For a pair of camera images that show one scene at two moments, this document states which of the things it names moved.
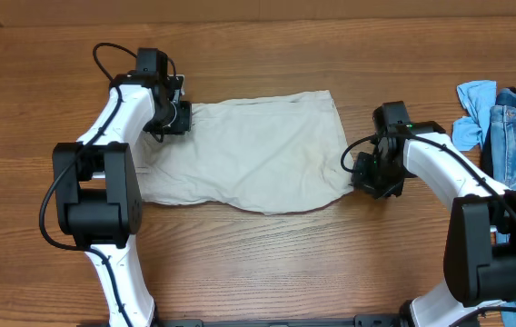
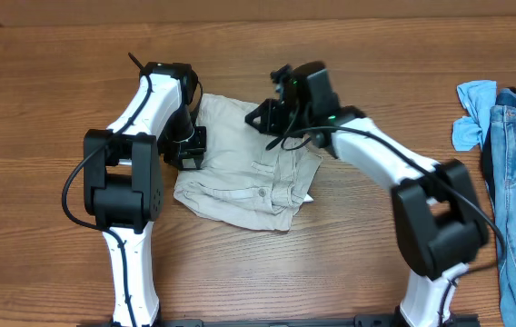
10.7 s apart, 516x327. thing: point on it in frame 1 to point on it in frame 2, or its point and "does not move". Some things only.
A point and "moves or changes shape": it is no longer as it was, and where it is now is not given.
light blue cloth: (477, 97) does not move
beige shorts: (268, 154) moves or changes shape
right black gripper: (362, 182) to (266, 109)
